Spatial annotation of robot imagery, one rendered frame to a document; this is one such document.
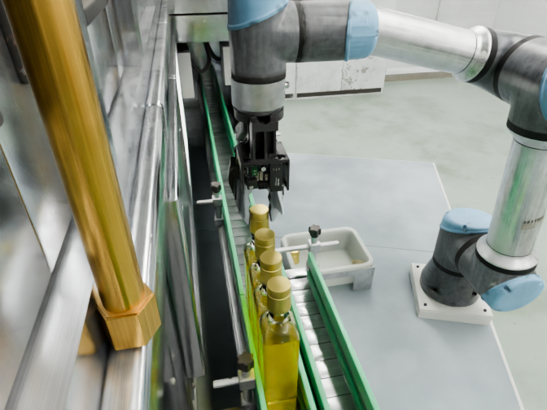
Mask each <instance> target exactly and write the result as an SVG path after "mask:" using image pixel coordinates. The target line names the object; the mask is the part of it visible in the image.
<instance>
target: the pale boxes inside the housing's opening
mask: <svg viewBox="0 0 547 410"><path fill-rule="evenodd" d="M176 44H177V57H178V63H179V70H180V77H181V83H182V96H183V98H194V97H195V92H194V84H193V76H192V68H191V61H190V48H189V43H187V45H188V48H189V50H184V47H183V44H182V43H176ZM219 46H220V56H221V75H222V77H223V80H224V82H225V85H231V80H230V77H231V70H230V43H229V42H228V41H219Z"/></svg>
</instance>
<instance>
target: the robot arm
mask: <svg viewBox="0 0 547 410"><path fill-rule="evenodd" d="M227 29H228V30H229V43H230V70H231V77H230V80H231V95H232V104H233V106H234V117H235V119H236V120H238V121H239V122H238V124H237V125H236V127H235V131H236V140H237V141H238V145H236V146H235V147H234V148H233V149H234V153H235V157H230V166H229V168H228V181H229V184H230V188H231V190H232V192H233V195H234V200H235V202H236V205H237V208H238V211H239V214H240V216H241V217H242V218H243V220H244V221H245V222H246V224H247V225H249V224H250V215H251V214H250V211H249V207H250V204H251V203H250V199H249V195H250V193H251V192H252V190H254V189H258V190H263V189H267V190H268V191H269V194H268V200H269V216H270V220H271V221H274V220H275V218H276V217H277V215H278V213H279V212H280V213H281V215H283V213H284V211H283V205H282V201H283V198H284V187H285V186H286V188H287V190H289V179H290V159H289V157H288V155H287V153H286V151H285V148H284V146H283V144H282V142H278V140H277V138H276V131H278V122H279V121H280V120H281V119H282V118H283V117H284V104H285V89H288V88H289V87H290V83H289V81H286V71H287V63H310V62H326V61H343V60H344V62H347V61H349V60H353V59H365V58H367V57H369V56H370V55H372V56H375V57H379V58H383V59H390V60H394V61H397V62H402V63H408V64H412V65H416V66H419V67H424V68H430V69H435V70H438V71H442V72H449V73H452V74H453V77H454V78H455V79H456V80H458V81H462V82H466V83H469V84H472V85H475V86H477V87H479V88H480V89H483V90H485V91H487V92H489V93H490V94H492V95H494V96H495V97H497V98H499V99H500V100H502V101H504V102H505V103H508V104H510V111H509V115H508V118H507V121H506V128H507V129H508V130H509V131H510V133H511V134H512V135H513V138H512V142H511V144H510V150H509V154H508V157H507V160H506V163H505V169H504V172H503V176H502V179H501V184H500V188H499V191H498V195H497V200H496V204H495V207H494V210H493V214H492V216H491V215H490V214H488V213H487V212H483V211H480V210H478V209H473V208H467V207H460V208H454V209H452V210H449V211H447V212H446V213H445V214H444V216H443V219H442V221H441V223H440V229H439V232H438V236H437V239H436V243H435V249H434V252H433V256H432V257H431V259H430V260H429V261H428V262H427V264H426V265H425V266H424V268H423V269H422V271H421V275H420V279H419V281H420V286H421V287H422V289H423V291H424V292H425V293H426V294H427V295H428V296H429V297H430V298H432V299H434V300H435V301H436V302H438V303H442V304H444V305H447V306H450V307H457V308H461V307H467V306H470V305H472V304H473V303H475V302H476V301H477V300H478V299H479V297H480V298H481V299H482V300H483V301H484V302H485V303H486V304H487V305H488V306H489V307H490V308H491V309H493V310H495V311H498V312H510V311H513V310H516V309H519V308H522V307H524V306H526V305H527V304H529V303H530V302H532V301H533V300H534V299H536V298H537V297H538V296H539V295H540V294H541V292H542V291H543V289H544V288H545V282H544V280H543V279H542V277H541V276H540V275H539V274H537V273H536V266H537V264H538V262H539V258H540V255H539V252H538V250H537V249H536V247H535V244H536V240H537V237H538V234H539V232H540V228H541V226H542V223H543V220H544V218H545V214H546V212H547V37H543V36H541V35H537V34H532V33H521V32H512V31H505V30H499V29H494V28H486V27H484V26H474V27H473V28H470V29H466V28H461V27H458V26H454V25H451V24H445V23H441V22H438V21H434V20H429V19H426V18H422V17H419V16H416V15H410V14H406V13H404V12H400V11H394V10H391V9H387V8H384V7H378V6H375V5H374V4H373V3H372V2H371V1H369V0H228V24H227Z"/></svg>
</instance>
